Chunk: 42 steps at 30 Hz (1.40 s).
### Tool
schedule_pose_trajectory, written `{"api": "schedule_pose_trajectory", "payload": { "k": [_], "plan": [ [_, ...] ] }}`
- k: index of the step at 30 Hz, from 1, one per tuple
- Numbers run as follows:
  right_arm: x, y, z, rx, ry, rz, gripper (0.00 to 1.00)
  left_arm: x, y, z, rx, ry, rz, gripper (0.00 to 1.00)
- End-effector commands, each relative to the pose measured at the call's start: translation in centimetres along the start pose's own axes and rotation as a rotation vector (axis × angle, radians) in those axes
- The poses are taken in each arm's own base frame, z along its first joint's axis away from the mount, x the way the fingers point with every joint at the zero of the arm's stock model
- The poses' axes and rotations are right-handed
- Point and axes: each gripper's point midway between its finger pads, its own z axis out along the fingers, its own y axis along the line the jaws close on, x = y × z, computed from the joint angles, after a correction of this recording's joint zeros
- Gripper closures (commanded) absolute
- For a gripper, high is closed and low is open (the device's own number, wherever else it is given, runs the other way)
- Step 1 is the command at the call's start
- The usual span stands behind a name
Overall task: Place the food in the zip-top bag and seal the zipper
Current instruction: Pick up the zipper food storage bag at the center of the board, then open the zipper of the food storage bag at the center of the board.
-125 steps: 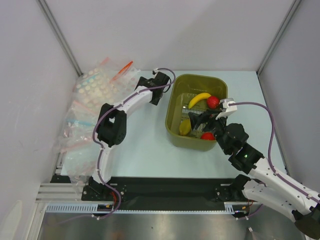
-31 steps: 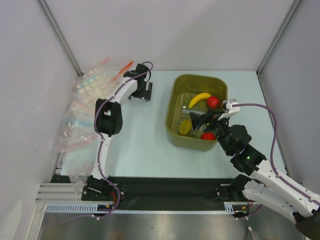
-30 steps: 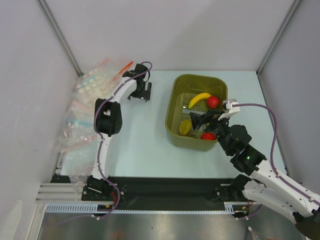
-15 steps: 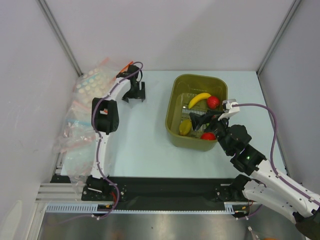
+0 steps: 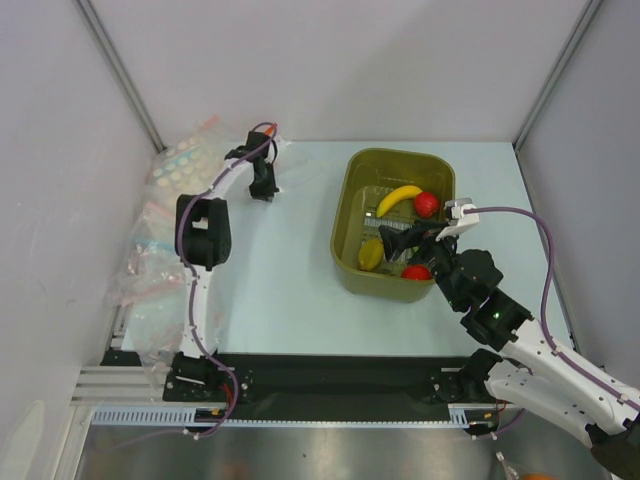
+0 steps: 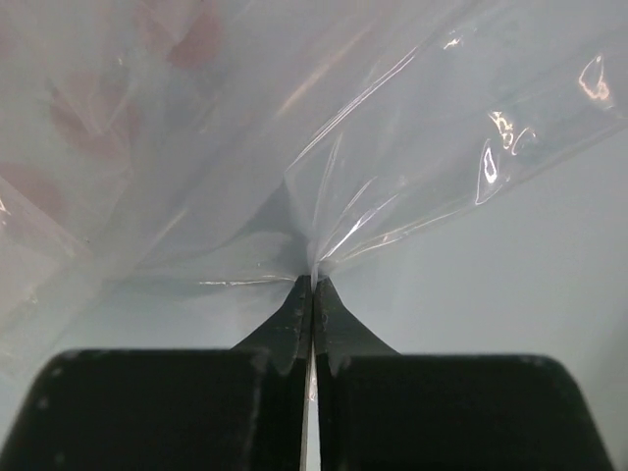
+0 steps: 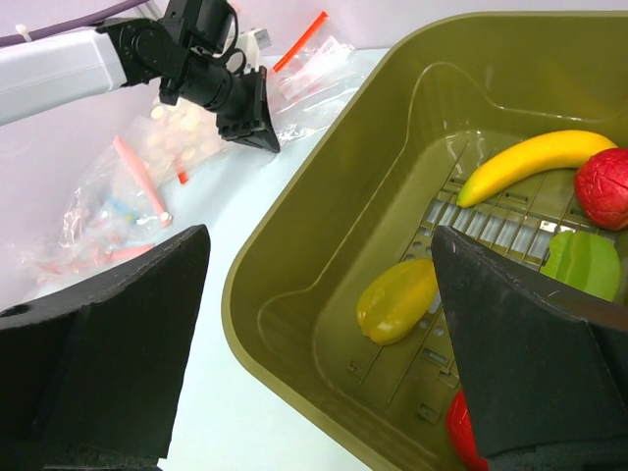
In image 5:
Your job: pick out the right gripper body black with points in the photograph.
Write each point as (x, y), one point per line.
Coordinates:
(420, 242)

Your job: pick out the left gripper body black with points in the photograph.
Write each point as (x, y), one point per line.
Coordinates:
(265, 188)

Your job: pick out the clear zip bag orange zipper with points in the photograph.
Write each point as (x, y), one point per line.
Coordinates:
(286, 166)

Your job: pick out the yellow toy starfruit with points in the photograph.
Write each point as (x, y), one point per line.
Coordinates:
(370, 254)

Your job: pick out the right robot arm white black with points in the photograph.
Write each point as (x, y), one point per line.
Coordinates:
(520, 361)

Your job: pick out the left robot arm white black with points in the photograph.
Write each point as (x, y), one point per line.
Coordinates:
(203, 243)

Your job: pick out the pile of clear zip bags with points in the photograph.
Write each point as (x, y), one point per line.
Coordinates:
(149, 289)

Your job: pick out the red toy tomato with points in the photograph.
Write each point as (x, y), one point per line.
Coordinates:
(416, 272)

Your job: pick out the red toy apple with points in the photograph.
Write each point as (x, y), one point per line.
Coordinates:
(426, 205)

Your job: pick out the yellow toy banana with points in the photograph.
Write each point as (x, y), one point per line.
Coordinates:
(406, 192)

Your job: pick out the olive green plastic bin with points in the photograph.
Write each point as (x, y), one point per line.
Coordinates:
(372, 174)

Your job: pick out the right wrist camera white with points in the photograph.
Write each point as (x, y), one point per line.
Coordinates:
(460, 218)

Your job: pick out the white slotted cable duct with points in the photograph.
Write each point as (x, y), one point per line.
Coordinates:
(452, 416)

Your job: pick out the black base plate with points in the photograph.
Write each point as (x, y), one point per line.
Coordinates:
(354, 385)

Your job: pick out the aluminium frame rail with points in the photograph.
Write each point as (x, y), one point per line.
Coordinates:
(117, 376)

